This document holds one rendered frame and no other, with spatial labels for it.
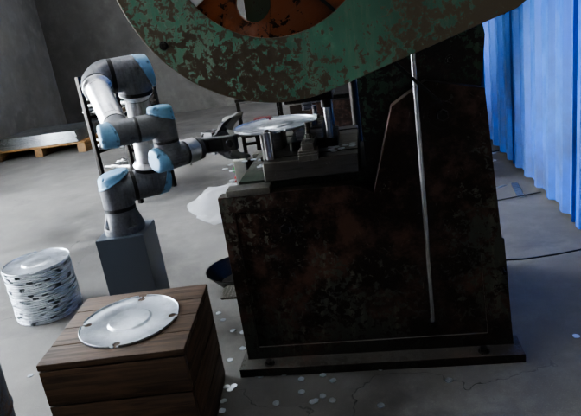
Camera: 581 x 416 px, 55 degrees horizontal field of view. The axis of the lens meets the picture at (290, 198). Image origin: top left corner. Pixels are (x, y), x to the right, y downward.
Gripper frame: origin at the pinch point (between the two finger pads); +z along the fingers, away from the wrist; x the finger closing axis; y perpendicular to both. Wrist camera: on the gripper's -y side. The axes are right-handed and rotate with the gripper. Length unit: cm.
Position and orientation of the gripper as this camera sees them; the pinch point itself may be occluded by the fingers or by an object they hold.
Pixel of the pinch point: (248, 133)
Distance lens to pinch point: 186.6
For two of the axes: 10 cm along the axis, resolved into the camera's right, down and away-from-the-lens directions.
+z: 6.9, -3.1, 6.5
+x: 1.4, 9.4, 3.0
